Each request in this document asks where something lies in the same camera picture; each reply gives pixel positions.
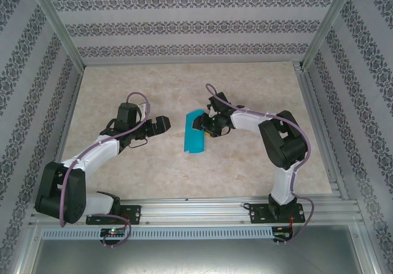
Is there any blue paper sheet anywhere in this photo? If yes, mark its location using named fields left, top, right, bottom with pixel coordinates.
left=183, top=109, right=207, bottom=155

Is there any grey sheet metal panel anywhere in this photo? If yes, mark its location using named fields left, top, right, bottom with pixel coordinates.
left=18, top=224, right=377, bottom=274

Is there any left small controller board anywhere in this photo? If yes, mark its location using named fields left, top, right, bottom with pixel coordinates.
left=100, top=228, right=126, bottom=238

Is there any small controller board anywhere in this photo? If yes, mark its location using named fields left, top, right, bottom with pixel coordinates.
left=100, top=228, right=126, bottom=238
left=273, top=230, right=294, bottom=241

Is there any right small controller board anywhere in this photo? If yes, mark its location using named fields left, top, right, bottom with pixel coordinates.
left=273, top=230, right=294, bottom=241

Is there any aluminium side rail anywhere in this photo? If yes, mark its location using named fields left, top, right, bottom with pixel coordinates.
left=41, top=66, right=85, bottom=203
left=293, top=60, right=349, bottom=201

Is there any aluminium mounting rail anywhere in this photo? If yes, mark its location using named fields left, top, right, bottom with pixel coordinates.
left=29, top=195, right=362, bottom=225

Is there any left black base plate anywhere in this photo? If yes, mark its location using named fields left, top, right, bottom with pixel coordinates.
left=85, top=205, right=142, bottom=225

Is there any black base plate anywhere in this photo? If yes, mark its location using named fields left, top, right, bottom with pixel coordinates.
left=85, top=205, right=142, bottom=225
left=249, top=203, right=305, bottom=225

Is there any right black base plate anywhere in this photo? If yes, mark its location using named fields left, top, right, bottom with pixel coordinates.
left=249, top=203, right=305, bottom=225

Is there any slotted grey cable duct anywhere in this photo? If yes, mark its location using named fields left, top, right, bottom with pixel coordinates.
left=41, top=227, right=274, bottom=240

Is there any aluminium frame post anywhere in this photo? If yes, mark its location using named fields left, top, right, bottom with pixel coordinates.
left=26, top=0, right=85, bottom=69
left=300, top=0, right=360, bottom=71

